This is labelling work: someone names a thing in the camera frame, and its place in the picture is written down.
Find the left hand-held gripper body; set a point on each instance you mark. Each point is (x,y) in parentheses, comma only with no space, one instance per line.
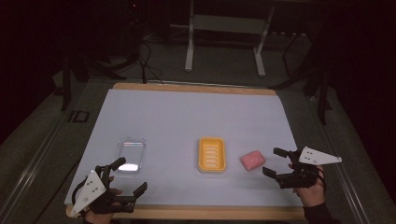
(90,193)

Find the yellow soap dish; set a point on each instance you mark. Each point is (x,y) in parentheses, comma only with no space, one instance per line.
(212,155)

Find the person's left hand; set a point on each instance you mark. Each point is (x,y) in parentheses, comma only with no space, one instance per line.
(115,192)

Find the clear plastic tray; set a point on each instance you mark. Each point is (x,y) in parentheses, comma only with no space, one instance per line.
(132,152)

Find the black tripod stand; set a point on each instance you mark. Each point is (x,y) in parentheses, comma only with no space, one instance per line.
(93,67)

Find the pink soap bar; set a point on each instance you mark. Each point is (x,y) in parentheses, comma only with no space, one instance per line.
(252,160)

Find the white metal stand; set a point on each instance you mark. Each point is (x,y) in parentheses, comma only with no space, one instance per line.
(224,24)

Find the person's right hand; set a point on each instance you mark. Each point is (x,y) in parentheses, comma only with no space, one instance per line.
(311,196)

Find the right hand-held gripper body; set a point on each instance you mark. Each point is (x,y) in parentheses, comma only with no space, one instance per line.
(317,157)

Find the black metal stand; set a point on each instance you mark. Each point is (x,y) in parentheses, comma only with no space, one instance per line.
(322,84)

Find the white table mat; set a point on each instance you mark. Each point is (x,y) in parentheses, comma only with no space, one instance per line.
(186,118)

